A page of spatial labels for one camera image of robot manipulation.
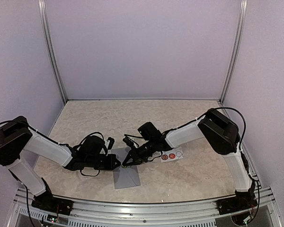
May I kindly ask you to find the white sticker sheet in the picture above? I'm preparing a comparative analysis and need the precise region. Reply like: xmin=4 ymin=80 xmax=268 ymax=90
xmin=160 ymin=151 xmax=183 ymax=163

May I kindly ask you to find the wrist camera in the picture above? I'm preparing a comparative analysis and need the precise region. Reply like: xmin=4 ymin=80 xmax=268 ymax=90
xmin=105 ymin=137 xmax=115 ymax=150
xmin=123 ymin=135 xmax=139 ymax=148

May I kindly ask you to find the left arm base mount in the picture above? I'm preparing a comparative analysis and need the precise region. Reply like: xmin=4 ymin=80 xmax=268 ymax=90
xmin=32 ymin=191 xmax=73 ymax=216

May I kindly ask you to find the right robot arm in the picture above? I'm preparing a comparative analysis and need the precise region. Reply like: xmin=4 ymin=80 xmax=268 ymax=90
xmin=122 ymin=108 xmax=255 ymax=210

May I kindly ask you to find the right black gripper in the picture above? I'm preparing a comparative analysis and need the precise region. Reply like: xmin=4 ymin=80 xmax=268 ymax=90
xmin=123 ymin=140 xmax=156 ymax=166

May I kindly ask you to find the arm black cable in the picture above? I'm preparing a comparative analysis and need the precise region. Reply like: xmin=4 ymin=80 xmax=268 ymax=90
xmin=213 ymin=107 xmax=247 ymax=147
xmin=80 ymin=167 xmax=100 ymax=177

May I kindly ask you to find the front aluminium rail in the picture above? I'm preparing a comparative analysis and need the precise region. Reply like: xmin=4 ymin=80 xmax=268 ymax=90
xmin=13 ymin=186 xmax=279 ymax=227

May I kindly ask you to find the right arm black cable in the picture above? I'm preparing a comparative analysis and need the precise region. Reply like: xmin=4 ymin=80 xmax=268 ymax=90
xmin=213 ymin=107 xmax=247 ymax=147

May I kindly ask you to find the left aluminium frame post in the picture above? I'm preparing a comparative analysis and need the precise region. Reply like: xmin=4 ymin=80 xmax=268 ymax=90
xmin=38 ymin=0 xmax=68 ymax=105

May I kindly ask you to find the grey paper envelope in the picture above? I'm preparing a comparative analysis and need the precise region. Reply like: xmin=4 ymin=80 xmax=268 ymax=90
xmin=111 ymin=148 xmax=141 ymax=190

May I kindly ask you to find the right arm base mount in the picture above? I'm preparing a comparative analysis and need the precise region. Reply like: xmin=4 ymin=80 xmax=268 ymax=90
xmin=216 ymin=189 xmax=257 ymax=215

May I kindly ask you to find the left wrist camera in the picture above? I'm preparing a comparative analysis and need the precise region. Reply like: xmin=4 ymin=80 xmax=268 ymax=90
xmin=105 ymin=137 xmax=115 ymax=150

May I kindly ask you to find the right aluminium frame post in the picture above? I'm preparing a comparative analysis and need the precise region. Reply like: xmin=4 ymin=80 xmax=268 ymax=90
xmin=219 ymin=0 xmax=248 ymax=104

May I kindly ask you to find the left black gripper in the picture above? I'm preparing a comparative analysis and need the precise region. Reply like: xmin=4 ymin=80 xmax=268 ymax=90
xmin=86 ymin=154 xmax=121 ymax=170

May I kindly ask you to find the aluminium frame post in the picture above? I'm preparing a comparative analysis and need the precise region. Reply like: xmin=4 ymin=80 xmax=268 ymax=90
xmin=38 ymin=0 xmax=68 ymax=105
xmin=219 ymin=0 xmax=248 ymax=104

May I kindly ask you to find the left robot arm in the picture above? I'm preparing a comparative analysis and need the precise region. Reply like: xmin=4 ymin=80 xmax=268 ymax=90
xmin=0 ymin=116 xmax=121 ymax=210

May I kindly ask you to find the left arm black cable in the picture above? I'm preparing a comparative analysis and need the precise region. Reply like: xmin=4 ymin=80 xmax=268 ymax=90
xmin=80 ymin=167 xmax=100 ymax=177

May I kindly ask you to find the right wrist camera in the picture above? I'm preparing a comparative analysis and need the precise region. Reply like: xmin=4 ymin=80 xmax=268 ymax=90
xmin=123 ymin=135 xmax=139 ymax=148

